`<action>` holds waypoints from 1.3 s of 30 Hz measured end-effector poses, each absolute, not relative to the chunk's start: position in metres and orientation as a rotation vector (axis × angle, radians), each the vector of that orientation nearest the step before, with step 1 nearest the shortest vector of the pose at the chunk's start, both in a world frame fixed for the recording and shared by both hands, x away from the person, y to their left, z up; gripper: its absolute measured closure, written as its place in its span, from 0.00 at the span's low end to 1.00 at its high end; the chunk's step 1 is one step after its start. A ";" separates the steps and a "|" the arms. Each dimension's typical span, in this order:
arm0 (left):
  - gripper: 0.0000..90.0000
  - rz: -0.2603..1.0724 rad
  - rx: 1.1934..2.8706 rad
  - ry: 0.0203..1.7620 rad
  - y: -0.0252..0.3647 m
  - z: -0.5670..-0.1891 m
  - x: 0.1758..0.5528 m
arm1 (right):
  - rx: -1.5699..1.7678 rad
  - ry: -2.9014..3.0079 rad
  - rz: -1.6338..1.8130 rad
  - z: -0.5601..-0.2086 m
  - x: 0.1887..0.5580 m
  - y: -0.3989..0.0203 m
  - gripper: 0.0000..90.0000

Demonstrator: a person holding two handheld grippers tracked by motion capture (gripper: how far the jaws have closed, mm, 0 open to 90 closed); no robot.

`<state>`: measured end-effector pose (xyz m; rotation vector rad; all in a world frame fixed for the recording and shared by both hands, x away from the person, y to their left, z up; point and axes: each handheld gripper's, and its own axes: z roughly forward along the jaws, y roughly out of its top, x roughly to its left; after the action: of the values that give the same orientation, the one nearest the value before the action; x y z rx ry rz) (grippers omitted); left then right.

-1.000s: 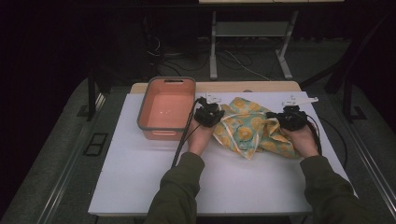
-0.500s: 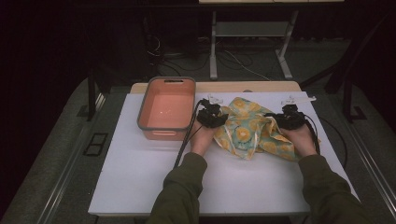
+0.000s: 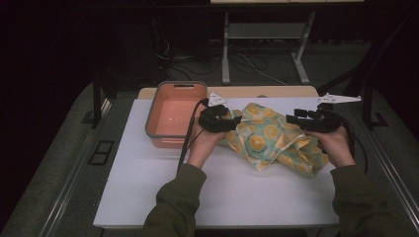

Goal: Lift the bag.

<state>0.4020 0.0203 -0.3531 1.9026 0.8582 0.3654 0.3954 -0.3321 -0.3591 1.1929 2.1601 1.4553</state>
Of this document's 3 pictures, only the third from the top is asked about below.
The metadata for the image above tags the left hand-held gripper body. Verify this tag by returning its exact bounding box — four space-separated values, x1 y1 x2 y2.
197 92 232 134

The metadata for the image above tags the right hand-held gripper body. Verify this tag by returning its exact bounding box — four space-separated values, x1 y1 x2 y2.
303 93 363 134

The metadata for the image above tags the yellow patterned cloth bag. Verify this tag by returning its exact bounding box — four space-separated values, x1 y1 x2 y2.
216 102 330 179

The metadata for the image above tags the pink plastic basket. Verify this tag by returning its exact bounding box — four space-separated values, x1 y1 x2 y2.
144 80 209 150

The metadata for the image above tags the person's left hand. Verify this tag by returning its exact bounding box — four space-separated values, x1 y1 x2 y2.
187 117 229 170

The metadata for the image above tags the person's right hand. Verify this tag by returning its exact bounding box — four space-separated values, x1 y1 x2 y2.
304 125 357 169

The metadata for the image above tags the wooden table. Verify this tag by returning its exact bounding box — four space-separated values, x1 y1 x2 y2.
137 86 320 100

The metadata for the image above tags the black metal stand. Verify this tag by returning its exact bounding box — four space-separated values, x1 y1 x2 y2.
92 70 119 129
317 13 419 130

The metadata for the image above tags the grey metal stand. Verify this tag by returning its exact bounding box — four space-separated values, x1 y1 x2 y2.
220 11 317 86

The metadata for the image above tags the white board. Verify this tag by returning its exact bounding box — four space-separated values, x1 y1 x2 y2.
93 96 340 229

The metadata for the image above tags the left hand-held gripper black cable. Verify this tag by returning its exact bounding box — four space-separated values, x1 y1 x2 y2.
176 98 210 175

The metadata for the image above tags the hand-held gripper black cable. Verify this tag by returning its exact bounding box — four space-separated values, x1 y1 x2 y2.
334 110 369 175
176 98 210 175

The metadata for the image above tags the right hand-held gripper black cable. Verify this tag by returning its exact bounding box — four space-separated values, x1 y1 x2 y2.
334 110 369 175

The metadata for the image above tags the black floor cable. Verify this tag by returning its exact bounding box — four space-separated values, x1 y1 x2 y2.
166 53 223 82

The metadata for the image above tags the white floor cable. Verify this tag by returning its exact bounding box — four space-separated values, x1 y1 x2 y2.
236 52 287 87

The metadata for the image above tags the aluminium rail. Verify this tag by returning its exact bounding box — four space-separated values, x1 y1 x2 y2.
39 98 113 237
359 102 419 225

